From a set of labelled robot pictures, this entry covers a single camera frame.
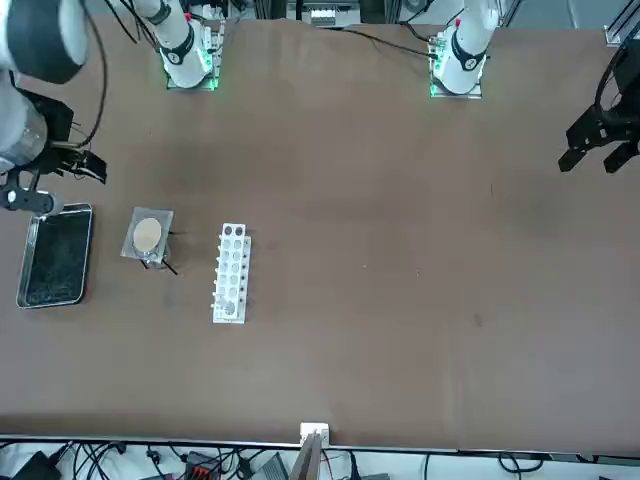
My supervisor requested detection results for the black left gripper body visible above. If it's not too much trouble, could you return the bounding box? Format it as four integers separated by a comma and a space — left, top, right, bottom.
597, 37, 640, 126

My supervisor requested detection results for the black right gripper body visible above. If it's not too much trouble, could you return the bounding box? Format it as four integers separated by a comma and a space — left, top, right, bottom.
27, 93, 76, 176

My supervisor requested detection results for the wire gauze ceramic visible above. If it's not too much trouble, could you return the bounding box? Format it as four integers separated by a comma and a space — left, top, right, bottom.
119, 205, 176, 262

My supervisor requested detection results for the glass alcohol lamp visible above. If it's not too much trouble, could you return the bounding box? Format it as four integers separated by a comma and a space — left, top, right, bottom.
140, 247, 172, 272

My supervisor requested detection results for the steel tray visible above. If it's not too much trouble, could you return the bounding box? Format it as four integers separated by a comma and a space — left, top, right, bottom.
15, 201, 95, 310

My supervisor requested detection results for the white test tube rack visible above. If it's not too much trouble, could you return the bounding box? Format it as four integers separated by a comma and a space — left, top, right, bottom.
210, 222, 255, 327

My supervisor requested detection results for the black desk adapter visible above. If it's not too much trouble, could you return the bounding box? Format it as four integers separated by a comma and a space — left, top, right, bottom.
10, 451, 62, 480

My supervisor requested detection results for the black orange power device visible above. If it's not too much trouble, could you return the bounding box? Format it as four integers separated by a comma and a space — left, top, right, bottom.
180, 451, 222, 480

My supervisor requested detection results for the ribbed black power adapter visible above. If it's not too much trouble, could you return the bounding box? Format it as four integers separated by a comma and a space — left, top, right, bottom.
251, 451, 290, 480

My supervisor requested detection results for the aluminium frame rail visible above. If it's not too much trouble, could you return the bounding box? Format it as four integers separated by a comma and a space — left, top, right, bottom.
602, 0, 640, 49

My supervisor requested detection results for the black left base cable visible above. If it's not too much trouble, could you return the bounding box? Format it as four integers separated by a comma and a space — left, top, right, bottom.
309, 22, 437, 57

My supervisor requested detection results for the aluminium post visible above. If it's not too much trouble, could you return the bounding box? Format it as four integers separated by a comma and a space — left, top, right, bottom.
291, 421, 332, 480

